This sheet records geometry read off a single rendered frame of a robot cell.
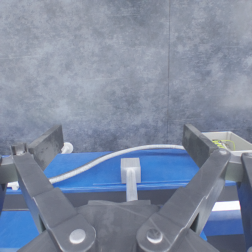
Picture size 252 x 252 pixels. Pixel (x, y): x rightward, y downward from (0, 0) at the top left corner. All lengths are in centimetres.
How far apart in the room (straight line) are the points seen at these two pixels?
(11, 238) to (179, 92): 129
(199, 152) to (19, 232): 81
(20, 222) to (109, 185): 42
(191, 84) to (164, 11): 54
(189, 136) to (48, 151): 14
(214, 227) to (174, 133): 70
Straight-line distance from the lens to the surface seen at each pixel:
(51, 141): 19
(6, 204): 108
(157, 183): 97
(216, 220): 121
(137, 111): 139
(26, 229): 90
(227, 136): 141
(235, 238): 132
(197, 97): 148
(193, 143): 19
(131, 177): 84
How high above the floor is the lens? 135
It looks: 72 degrees down
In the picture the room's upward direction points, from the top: 179 degrees clockwise
